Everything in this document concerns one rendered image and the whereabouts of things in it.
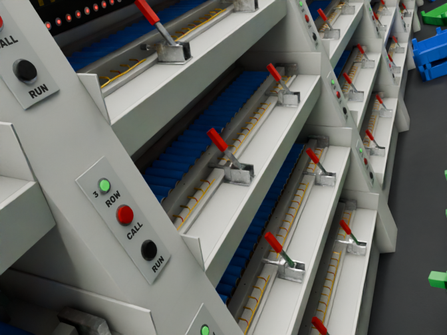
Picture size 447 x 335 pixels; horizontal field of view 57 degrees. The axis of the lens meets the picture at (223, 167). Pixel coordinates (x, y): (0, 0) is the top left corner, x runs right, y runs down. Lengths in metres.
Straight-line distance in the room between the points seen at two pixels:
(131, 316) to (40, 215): 0.13
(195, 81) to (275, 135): 0.22
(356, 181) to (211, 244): 0.64
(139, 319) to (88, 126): 0.18
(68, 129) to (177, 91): 0.17
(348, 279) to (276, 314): 0.32
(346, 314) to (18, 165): 0.69
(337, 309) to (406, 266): 0.32
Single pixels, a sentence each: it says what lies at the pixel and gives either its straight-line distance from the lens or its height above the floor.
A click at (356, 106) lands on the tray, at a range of 1.23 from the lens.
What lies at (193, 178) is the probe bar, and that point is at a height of 0.58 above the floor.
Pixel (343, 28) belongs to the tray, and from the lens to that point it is 1.30.
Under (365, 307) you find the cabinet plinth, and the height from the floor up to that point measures 0.03.
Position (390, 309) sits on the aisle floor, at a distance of 1.07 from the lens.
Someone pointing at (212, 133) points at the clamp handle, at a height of 0.62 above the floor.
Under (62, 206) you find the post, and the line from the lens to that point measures 0.36.
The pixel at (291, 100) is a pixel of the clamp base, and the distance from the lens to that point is 0.81.
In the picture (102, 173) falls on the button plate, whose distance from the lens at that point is 0.39.
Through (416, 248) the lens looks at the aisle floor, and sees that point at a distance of 1.20.
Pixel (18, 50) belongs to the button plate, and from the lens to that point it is 0.38.
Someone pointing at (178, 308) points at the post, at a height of 0.53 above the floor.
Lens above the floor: 0.77
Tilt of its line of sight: 20 degrees down
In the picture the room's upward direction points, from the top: 29 degrees counter-clockwise
